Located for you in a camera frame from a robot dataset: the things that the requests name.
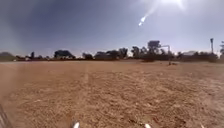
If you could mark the row of trees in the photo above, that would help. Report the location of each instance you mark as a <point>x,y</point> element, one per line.
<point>110,55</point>

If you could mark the pole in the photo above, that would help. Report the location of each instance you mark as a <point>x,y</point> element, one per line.
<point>211,45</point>

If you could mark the robot's own part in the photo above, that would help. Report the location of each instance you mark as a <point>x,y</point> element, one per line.
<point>147,126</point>
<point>76,125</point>

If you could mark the brown sandy dirt field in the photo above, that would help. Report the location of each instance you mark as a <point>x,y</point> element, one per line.
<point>110,93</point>

